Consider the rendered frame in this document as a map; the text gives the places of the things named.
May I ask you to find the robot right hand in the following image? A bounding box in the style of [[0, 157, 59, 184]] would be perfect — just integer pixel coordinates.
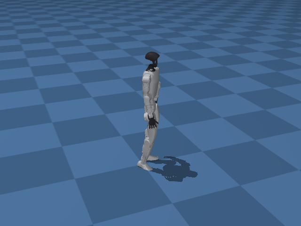
[[148, 115, 158, 128]]

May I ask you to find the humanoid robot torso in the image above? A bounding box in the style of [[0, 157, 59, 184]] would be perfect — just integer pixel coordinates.
[[143, 67, 159, 113]]

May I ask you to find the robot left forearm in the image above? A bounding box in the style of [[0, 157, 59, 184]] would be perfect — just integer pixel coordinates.
[[154, 89, 159, 101]]

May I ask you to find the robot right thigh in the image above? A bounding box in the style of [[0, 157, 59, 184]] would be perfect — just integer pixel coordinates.
[[144, 112, 158, 145]]

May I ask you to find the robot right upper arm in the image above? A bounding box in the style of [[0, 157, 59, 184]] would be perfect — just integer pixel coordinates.
[[142, 74, 152, 100]]

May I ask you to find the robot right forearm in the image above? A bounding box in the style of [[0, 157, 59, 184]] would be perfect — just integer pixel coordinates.
[[144, 96, 153, 119]]

